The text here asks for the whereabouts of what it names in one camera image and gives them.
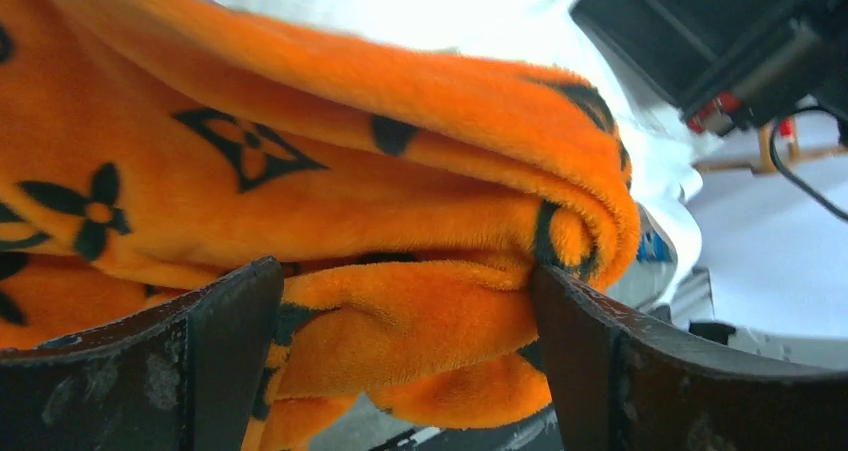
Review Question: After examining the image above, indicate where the white pillow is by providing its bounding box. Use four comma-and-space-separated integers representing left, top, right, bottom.
207, 0, 716, 307

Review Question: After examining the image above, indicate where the blue capped plastic bottle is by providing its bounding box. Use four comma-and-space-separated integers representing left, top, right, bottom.
636, 230, 676, 263

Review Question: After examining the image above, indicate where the orange wooden shelf rack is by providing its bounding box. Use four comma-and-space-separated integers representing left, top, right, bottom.
692, 116, 848, 176

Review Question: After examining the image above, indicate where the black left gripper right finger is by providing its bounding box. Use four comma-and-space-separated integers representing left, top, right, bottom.
529, 266, 847, 450

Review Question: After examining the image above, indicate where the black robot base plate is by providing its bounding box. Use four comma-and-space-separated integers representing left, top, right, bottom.
373, 405, 564, 451

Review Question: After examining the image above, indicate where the aluminium frame rail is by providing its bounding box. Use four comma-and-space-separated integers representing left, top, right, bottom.
649, 266, 715, 328

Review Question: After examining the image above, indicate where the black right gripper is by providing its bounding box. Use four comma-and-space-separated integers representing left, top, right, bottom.
571, 0, 847, 136

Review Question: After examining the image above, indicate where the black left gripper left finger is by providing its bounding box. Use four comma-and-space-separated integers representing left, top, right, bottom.
1, 257, 284, 450

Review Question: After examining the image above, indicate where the orange patterned pillowcase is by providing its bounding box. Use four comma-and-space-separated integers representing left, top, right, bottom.
1, 0, 640, 450

